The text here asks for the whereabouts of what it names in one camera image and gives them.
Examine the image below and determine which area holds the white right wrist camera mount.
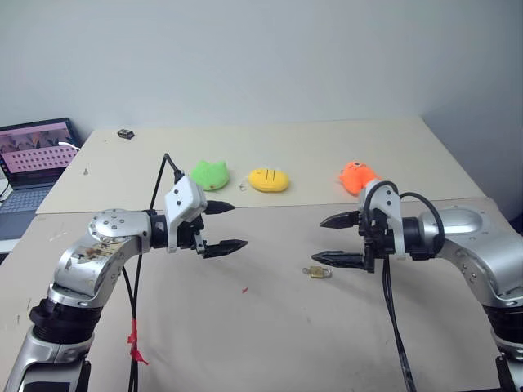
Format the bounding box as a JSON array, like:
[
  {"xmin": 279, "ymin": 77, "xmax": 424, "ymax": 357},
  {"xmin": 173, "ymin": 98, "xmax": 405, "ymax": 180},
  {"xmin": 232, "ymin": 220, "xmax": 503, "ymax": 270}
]
[{"xmin": 357, "ymin": 178, "xmax": 409, "ymax": 261}]

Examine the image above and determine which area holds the orange plush toy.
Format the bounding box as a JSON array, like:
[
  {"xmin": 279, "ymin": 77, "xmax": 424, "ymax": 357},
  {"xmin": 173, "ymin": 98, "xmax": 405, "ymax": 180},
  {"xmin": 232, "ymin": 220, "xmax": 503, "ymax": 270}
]
[{"xmin": 337, "ymin": 159, "xmax": 383, "ymax": 198}]

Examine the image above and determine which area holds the yellow plush toy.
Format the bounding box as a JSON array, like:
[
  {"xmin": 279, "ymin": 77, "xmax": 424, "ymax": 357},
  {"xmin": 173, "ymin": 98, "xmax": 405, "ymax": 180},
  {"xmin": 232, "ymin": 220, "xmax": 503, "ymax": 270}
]
[{"xmin": 248, "ymin": 167, "xmax": 291, "ymax": 194}]

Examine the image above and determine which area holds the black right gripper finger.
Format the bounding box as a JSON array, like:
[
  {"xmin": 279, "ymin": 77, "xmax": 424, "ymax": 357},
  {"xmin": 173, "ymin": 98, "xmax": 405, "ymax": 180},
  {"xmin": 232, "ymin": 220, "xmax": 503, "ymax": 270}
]
[
  {"xmin": 319, "ymin": 210, "xmax": 361, "ymax": 230},
  {"xmin": 311, "ymin": 250, "xmax": 365, "ymax": 270}
]

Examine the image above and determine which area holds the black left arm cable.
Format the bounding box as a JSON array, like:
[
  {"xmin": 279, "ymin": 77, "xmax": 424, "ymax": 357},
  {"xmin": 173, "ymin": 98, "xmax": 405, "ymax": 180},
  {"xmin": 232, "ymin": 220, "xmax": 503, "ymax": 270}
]
[{"xmin": 127, "ymin": 153, "xmax": 183, "ymax": 392}]

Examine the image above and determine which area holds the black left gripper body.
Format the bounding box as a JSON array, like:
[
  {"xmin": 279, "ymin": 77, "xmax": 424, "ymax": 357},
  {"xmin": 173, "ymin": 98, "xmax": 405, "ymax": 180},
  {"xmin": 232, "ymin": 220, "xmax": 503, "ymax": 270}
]
[{"xmin": 177, "ymin": 212, "xmax": 208, "ymax": 257}]

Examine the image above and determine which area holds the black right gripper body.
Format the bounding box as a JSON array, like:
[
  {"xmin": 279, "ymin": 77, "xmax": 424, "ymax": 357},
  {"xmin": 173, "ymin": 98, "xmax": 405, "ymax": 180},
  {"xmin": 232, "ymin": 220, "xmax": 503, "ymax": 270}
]
[{"xmin": 357, "ymin": 207, "xmax": 396, "ymax": 274}]

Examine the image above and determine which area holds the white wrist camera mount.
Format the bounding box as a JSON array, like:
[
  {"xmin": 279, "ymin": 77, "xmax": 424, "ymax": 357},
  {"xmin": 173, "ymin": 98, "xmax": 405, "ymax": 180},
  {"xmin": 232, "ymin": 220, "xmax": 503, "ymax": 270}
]
[
  {"xmin": 357, "ymin": 178, "xmax": 409, "ymax": 261},
  {"xmin": 163, "ymin": 175, "xmax": 208, "ymax": 254}
]

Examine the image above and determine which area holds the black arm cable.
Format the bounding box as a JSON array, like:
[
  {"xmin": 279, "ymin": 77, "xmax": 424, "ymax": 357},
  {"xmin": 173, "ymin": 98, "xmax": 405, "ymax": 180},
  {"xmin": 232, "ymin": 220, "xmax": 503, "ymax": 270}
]
[
  {"xmin": 127, "ymin": 153, "xmax": 183, "ymax": 392},
  {"xmin": 364, "ymin": 180, "xmax": 446, "ymax": 392}
]

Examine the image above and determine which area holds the green plush toy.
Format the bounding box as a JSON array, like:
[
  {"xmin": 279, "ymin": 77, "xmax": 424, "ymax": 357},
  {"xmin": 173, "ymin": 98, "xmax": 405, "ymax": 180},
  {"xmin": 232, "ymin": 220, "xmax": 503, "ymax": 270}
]
[{"xmin": 189, "ymin": 159, "xmax": 230, "ymax": 193}]

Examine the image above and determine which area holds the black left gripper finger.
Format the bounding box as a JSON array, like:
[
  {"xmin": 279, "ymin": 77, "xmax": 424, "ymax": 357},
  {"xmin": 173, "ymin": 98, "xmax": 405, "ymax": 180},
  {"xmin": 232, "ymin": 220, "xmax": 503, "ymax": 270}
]
[
  {"xmin": 203, "ymin": 199, "xmax": 236, "ymax": 217},
  {"xmin": 202, "ymin": 238, "xmax": 250, "ymax": 260}
]

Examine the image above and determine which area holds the red tape on cable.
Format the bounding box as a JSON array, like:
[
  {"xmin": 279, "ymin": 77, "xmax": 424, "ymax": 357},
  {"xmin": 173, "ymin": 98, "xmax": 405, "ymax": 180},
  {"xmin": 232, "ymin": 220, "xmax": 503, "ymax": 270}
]
[{"xmin": 127, "ymin": 319, "xmax": 149, "ymax": 366}]

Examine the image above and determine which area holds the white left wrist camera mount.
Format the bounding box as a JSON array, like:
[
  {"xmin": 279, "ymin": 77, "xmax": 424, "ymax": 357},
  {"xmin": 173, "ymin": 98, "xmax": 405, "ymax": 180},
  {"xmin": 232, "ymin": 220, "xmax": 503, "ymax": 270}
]
[{"xmin": 163, "ymin": 175, "xmax": 208, "ymax": 254}]

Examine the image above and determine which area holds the open laptop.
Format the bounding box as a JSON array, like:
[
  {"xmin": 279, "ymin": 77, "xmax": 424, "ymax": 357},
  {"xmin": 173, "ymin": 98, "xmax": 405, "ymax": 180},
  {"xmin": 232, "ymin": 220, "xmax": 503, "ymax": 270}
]
[{"xmin": 0, "ymin": 117, "xmax": 82, "ymax": 243}]

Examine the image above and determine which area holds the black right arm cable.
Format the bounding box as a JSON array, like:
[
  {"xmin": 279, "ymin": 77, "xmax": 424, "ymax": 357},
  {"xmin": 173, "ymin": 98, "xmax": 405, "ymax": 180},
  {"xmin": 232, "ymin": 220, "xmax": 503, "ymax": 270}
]
[{"xmin": 364, "ymin": 180, "xmax": 446, "ymax": 392}]

